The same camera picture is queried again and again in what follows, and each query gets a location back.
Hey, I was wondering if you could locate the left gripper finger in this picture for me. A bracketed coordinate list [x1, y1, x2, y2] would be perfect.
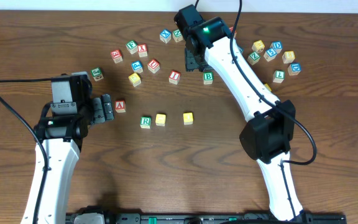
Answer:
[92, 98, 106, 124]
[101, 94, 114, 121]

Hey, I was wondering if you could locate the green B block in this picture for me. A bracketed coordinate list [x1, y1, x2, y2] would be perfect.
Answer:
[203, 72, 214, 85]

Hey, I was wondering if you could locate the green R block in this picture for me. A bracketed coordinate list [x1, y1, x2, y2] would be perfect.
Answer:
[140, 116, 152, 129]

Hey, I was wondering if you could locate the yellow block O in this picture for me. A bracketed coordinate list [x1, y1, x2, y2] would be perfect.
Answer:
[155, 113, 167, 126]
[183, 112, 194, 125]

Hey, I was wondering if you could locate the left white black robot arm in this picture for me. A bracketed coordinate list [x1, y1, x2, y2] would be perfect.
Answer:
[21, 72, 114, 223]

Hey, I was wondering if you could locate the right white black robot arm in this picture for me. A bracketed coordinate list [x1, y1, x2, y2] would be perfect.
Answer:
[174, 4, 303, 221]

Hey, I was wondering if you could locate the red A block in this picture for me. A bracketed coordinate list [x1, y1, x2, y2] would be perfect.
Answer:
[114, 100, 126, 113]

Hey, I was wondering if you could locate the green J block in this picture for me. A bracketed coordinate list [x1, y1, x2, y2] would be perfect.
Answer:
[91, 67, 104, 82]

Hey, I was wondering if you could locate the red I block centre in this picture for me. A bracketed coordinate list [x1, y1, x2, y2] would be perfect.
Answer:
[168, 70, 181, 85]

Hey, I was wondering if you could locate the green N block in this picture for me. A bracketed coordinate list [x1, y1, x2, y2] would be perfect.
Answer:
[172, 29, 183, 42]

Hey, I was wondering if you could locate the yellow block left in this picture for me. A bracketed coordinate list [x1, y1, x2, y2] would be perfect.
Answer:
[129, 73, 142, 87]

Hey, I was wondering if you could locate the blue X block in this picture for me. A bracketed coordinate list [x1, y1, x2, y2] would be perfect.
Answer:
[159, 29, 172, 44]

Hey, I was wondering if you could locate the red U block upper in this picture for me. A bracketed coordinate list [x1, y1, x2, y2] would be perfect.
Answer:
[147, 59, 160, 73]

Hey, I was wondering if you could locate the red G block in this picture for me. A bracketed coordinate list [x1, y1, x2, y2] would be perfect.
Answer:
[111, 50, 123, 63]

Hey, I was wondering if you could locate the blue P block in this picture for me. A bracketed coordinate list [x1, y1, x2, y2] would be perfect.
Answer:
[131, 60, 143, 73]

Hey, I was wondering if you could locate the blue L block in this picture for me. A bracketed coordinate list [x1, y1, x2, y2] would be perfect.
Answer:
[238, 46, 244, 53]

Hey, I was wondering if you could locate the red H block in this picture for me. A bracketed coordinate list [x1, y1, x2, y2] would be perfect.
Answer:
[229, 27, 237, 38]

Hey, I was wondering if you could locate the red Y block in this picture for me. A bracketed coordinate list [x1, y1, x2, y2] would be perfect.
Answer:
[137, 44, 148, 57]

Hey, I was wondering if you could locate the green Z block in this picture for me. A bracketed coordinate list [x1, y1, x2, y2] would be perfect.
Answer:
[247, 52, 260, 65]

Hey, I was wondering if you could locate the green F block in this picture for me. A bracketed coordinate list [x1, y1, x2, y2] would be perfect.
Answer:
[126, 40, 138, 54]

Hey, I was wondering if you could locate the yellow block top right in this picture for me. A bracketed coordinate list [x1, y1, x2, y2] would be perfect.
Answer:
[252, 40, 265, 54]

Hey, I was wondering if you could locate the blue S block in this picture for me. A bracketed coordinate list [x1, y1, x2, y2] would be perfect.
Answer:
[264, 48, 277, 62]

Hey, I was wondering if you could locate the yellow block near T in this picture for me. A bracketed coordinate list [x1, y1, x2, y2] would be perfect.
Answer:
[264, 83, 272, 92]

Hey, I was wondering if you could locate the blue D block upper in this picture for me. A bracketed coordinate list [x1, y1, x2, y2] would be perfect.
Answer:
[270, 41, 283, 54]

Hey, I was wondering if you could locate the blue d block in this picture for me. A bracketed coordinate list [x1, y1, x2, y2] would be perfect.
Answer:
[270, 41, 283, 54]
[288, 63, 301, 76]

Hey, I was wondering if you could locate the green L block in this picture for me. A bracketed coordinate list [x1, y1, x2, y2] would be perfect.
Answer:
[272, 70, 285, 83]

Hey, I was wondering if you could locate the yellow 8 block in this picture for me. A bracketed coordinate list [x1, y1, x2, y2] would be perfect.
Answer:
[282, 51, 295, 64]

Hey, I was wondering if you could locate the blue D block right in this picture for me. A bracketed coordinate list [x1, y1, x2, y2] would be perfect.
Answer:
[288, 63, 301, 76]

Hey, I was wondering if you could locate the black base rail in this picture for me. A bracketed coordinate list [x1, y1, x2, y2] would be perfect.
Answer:
[64, 206, 347, 224]

